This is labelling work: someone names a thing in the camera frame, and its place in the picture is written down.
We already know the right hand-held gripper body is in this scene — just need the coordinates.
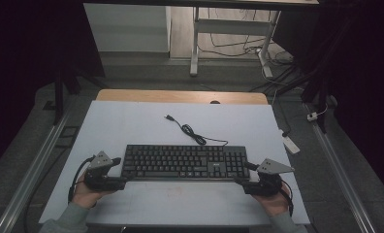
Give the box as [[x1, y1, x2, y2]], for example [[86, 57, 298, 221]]
[[242, 157, 296, 197]]

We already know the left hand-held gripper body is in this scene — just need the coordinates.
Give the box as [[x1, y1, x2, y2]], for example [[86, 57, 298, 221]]
[[83, 150, 127, 192]]

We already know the black keyboard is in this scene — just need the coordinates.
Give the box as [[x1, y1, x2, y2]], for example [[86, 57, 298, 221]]
[[120, 144, 251, 182]]

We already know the person's left hand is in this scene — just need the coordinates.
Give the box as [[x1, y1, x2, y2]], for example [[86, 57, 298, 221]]
[[71, 171, 117, 210]]

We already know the white power strip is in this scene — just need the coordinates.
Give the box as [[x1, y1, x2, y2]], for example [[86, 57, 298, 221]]
[[278, 128, 302, 155]]

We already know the white table mat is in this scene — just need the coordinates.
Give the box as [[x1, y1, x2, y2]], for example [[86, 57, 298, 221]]
[[38, 100, 311, 226]]

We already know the black stand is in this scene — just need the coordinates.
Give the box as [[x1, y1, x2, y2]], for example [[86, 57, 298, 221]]
[[43, 64, 101, 126], [276, 64, 338, 134]]

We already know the wooden table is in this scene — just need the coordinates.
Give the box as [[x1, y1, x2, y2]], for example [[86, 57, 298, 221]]
[[95, 88, 270, 106]]

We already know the white cabinet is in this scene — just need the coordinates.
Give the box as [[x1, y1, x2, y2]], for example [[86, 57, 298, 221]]
[[83, 3, 172, 53]]

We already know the left hand-held gripper black cable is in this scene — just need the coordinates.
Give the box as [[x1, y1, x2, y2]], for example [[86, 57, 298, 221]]
[[67, 155, 96, 205]]

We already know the hand-held gripper black cable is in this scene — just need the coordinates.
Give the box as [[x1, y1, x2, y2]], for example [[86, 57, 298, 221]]
[[278, 179, 295, 217], [67, 155, 96, 205]]

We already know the right hand-held gripper black cable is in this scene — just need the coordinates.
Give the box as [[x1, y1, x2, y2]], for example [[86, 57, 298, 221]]
[[278, 179, 295, 217]]

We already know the black power strip cable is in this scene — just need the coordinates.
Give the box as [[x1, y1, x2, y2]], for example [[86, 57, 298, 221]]
[[272, 88, 293, 138]]

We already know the black keyboard cable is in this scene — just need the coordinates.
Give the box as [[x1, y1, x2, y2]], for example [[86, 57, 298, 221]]
[[164, 114, 230, 148]]

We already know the aluminium rail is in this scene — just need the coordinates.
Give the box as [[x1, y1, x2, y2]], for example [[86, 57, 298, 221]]
[[304, 103, 378, 233], [0, 110, 72, 233]]

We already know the tangle of floor cables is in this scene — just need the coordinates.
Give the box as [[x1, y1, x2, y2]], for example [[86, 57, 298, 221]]
[[198, 8, 300, 93]]

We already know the white desk frame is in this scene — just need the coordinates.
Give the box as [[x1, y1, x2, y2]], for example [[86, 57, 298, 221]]
[[189, 7, 282, 79]]

